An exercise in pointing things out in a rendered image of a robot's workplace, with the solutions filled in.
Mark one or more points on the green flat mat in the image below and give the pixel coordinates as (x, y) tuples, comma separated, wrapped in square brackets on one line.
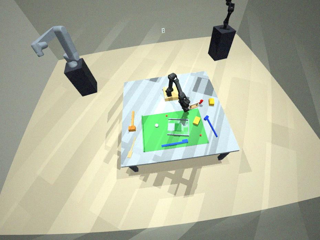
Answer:
[(154, 137)]

